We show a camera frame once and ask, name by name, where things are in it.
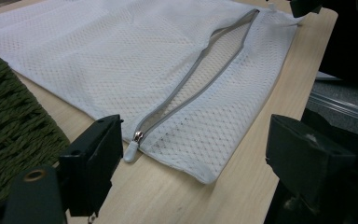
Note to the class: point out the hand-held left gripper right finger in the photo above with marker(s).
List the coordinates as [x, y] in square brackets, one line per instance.
[307, 161]

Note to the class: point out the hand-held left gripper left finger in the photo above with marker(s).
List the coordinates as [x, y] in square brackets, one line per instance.
[90, 161]

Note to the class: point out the white mesh laundry bag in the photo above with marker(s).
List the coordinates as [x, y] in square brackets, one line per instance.
[105, 62]

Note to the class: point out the black curtain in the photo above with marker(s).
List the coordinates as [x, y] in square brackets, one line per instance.
[354, 37]

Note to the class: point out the green woven basket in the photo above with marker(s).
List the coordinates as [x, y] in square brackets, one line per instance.
[9, 124]

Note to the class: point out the metal floor rail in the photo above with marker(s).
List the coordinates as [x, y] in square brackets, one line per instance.
[341, 107]

